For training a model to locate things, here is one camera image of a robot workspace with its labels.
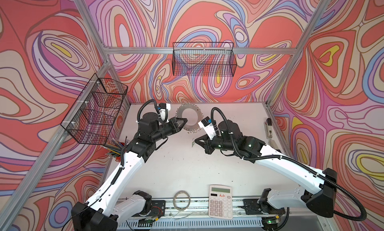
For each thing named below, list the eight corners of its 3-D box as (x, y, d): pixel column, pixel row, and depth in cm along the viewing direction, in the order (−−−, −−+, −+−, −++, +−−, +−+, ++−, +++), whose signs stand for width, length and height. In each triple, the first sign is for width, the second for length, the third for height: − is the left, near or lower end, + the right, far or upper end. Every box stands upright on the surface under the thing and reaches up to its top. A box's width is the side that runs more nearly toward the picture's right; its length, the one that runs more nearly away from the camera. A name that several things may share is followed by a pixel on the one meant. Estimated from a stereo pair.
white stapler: (266, 138, 102) (269, 134, 97) (263, 122, 111) (266, 117, 106) (271, 139, 101) (275, 134, 97) (268, 123, 110) (271, 118, 106)
